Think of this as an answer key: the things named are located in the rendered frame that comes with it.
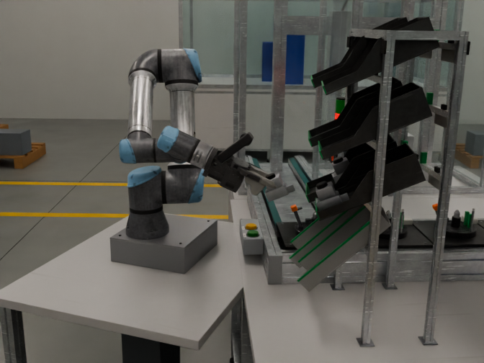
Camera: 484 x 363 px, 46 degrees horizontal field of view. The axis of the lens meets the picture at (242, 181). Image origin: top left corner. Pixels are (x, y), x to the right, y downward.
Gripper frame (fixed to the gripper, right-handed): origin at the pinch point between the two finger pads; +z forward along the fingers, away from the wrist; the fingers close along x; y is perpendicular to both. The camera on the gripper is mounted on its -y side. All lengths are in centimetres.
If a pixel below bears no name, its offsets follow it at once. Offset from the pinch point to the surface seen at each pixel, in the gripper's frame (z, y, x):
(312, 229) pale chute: 17.7, 10.3, -6.0
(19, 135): -255, 205, -454
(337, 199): 15.9, -7.3, 16.7
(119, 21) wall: -297, 84, -802
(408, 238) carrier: 52, 6, -27
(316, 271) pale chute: 19.1, 11.5, 21.3
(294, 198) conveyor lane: 17, 26, -85
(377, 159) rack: 18.4, -22.5, 24.3
